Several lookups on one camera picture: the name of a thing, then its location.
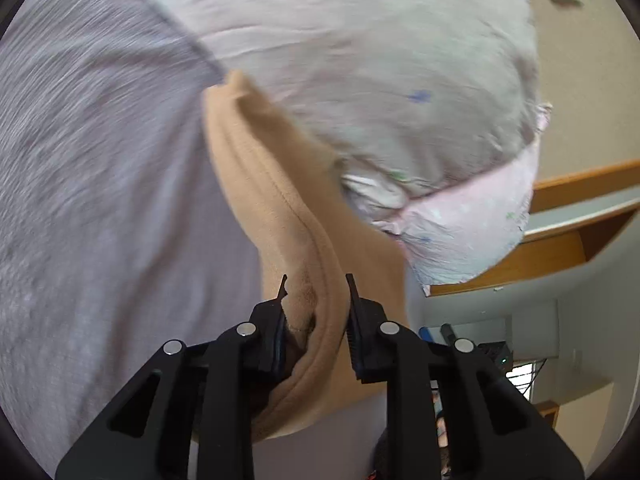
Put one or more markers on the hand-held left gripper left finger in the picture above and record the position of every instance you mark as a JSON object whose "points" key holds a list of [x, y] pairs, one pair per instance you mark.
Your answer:
{"points": [[275, 345]]}

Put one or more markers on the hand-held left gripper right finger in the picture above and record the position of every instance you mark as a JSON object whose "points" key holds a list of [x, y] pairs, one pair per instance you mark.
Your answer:
{"points": [[356, 345]]}

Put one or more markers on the tan fleece garment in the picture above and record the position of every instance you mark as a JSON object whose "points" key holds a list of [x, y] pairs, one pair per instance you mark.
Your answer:
{"points": [[300, 240]]}

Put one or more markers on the grey bed sheet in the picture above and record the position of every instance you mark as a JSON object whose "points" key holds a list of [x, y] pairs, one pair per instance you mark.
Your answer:
{"points": [[100, 200]]}

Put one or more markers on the pale pink printed cloth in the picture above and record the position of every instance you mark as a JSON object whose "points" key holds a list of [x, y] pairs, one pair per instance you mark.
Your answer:
{"points": [[380, 100]]}

